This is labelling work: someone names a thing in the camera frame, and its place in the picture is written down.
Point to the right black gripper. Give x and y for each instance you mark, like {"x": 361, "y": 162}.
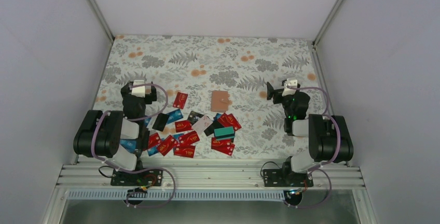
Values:
{"x": 271, "y": 92}

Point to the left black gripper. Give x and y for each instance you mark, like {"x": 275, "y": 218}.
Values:
{"x": 151, "y": 97}

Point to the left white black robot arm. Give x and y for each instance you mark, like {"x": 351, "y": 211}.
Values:
{"x": 118, "y": 137}

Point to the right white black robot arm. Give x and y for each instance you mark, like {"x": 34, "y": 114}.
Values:
{"x": 329, "y": 140}

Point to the black card left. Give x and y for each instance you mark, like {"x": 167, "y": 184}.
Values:
{"x": 160, "y": 122}

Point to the blue card far left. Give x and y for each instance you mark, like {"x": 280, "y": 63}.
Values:
{"x": 129, "y": 145}

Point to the blue card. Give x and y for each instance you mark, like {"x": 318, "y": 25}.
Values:
{"x": 174, "y": 116}
{"x": 129, "y": 145}

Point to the blue card upper left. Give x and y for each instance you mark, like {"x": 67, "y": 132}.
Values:
{"x": 174, "y": 116}

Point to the lone red card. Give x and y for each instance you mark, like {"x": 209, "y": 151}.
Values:
{"x": 180, "y": 100}

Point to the red card lower left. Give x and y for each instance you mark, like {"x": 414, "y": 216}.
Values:
{"x": 166, "y": 145}

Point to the red vip card right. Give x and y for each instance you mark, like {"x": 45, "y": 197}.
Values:
{"x": 229, "y": 120}

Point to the red vip card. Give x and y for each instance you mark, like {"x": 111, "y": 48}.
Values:
{"x": 188, "y": 138}
{"x": 229, "y": 120}
{"x": 185, "y": 151}

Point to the small black logo card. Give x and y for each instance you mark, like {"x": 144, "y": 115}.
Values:
{"x": 193, "y": 117}

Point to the red vip card upper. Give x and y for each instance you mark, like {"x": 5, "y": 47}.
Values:
{"x": 188, "y": 138}

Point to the teal card with black stripe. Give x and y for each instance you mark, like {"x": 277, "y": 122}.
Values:
{"x": 224, "y": 133}

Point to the white pink card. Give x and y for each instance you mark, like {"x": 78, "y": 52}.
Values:
{"x": 202, "y": 124}

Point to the red vip card bottom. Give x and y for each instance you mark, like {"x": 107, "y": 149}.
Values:
{"x": 185, "y": 151}

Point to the red card pair right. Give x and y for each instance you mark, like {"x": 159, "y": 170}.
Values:
{"x": 225, "y": 146}

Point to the floral patterned table mat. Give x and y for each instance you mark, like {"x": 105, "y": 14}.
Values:
{"x": 198, "y": 66}

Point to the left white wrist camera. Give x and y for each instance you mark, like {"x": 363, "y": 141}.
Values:
{"x": 138, "y": 88}

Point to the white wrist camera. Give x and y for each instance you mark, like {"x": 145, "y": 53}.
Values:
{"x": 290, "y": 86}
{"x": 138, "y": 88}

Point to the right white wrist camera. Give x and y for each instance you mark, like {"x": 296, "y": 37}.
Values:
{"x": 290, "y": 86}

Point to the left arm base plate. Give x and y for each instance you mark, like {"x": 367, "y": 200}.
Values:
{"x": 148, "y": 178}

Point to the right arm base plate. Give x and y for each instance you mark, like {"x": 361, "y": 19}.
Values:
{"x": 277, "y": 178}

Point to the aluminium rail frame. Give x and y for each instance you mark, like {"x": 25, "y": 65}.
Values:
{"x": 208, "y": 191}

